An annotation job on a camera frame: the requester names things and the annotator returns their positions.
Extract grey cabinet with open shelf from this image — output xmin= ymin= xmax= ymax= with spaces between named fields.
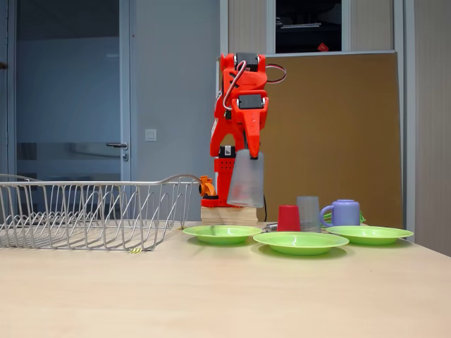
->
xmin=220 ymin=0 xmax=406 ymax=56

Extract white gripper servo cable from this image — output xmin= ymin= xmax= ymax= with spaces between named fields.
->
xmin=223 ymin=61 xmax=249 ymax=112

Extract orange clamp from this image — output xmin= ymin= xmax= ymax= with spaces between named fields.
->
xmin=197 ymin=175 xmax=218 ymax=198

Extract green plastic plate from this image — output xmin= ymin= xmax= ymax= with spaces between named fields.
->
xmin=182 ymin=225 xmax=264 ymax=245
xmin=252 ymin=231 xmax=350 ymax=256
xmin=326 ymin=225 xmax=414 ymax=246

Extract metal wire dish rack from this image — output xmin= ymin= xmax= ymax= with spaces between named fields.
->
xmin=0 ymin=173 xmax=202 ymax=251

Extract grey sliding door cabinet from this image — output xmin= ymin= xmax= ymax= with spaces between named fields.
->
xmin=394 ymin=0 xmax=451 ymax=247

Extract purple plastic mug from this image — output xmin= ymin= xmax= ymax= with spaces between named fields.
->
xmin=319 ymin=199 xmax=361 ymax=227

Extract grey glass door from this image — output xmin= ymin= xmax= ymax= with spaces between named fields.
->
xmin=6 ymin=0 xmax=137 ymax=184

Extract white spiral notebook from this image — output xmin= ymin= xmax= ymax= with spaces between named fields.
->
xmin=278 ymin=20 xmax=322 ymax=30

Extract brown partition board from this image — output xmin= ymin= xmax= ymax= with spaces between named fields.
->
xmin=215 ymin=51 xmax=404 ymax=228

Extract red plastic cup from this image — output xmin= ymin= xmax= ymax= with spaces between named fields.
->
xmin=277 ymin=204 xmax=302 ymax=232

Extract green whisk with metal handle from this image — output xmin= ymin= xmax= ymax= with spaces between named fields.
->
xmin=264 ymin=209 xmax=368 ymax=232

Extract looped wrist servo cable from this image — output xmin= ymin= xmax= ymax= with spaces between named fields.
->
xmin=266 ymin=64 xmax=288 ymax=85

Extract grey translucent plastic cup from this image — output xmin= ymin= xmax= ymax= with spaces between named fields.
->
xmin=226 ymin=147 xmax=266 ymax=209
xmin=296 ymin=196 xmax=322 ymax=233

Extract wooden base block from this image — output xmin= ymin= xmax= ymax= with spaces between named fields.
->
xmin=200 ymin=206 xmax=258 ymax=223

